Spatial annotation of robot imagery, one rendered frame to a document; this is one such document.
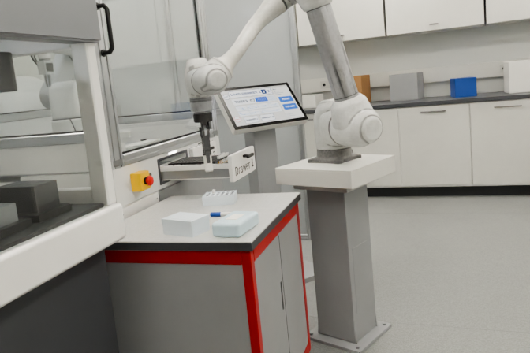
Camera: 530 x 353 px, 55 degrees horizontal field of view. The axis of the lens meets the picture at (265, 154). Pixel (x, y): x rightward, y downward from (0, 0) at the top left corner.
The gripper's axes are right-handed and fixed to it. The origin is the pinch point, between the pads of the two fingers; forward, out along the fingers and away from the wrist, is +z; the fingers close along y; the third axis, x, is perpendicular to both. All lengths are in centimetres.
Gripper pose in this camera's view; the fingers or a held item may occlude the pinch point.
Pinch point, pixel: (207, 162)
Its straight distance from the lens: 205.8
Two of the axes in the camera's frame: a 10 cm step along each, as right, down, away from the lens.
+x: -9.7, 1.2, -1.9
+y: -2.0, -1.2, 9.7
